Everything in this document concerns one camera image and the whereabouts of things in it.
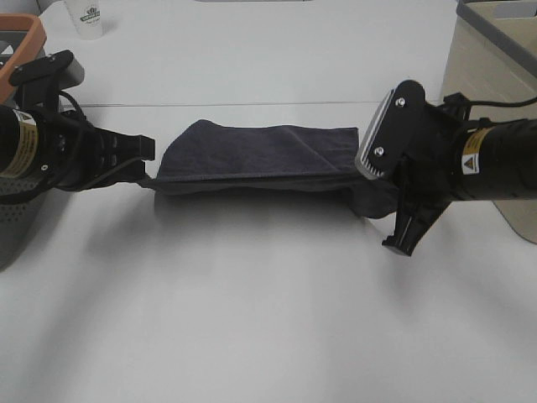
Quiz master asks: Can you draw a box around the beige basket with grey rim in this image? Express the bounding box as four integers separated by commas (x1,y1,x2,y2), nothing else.
441,1,536,243

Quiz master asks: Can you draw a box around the grey camera on right gripper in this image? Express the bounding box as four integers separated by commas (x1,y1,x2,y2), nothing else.
355,80,425,181

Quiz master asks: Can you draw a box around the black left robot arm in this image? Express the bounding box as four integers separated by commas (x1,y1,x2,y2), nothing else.
1,107,155,204

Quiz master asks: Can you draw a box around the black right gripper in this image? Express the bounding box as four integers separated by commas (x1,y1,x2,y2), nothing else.
382,94,472,256

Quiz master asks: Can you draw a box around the grey camera on left gripper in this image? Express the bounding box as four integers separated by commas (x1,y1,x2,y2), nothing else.
8,50,85,107

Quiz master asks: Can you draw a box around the white paper cup green logo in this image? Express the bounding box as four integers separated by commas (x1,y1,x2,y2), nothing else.
64,0,103,40

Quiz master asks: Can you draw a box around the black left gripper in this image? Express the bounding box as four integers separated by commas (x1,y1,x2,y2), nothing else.
29,107,155,191

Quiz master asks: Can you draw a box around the grey camera on gripper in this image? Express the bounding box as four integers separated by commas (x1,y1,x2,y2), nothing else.
8,50,85,107
355,80,425,181

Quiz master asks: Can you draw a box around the grey perforated basket orange rim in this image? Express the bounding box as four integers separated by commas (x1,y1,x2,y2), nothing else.
1,13,46,270

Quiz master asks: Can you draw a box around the dark grey towel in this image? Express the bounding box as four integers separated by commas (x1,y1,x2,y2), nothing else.
139,119,398,218

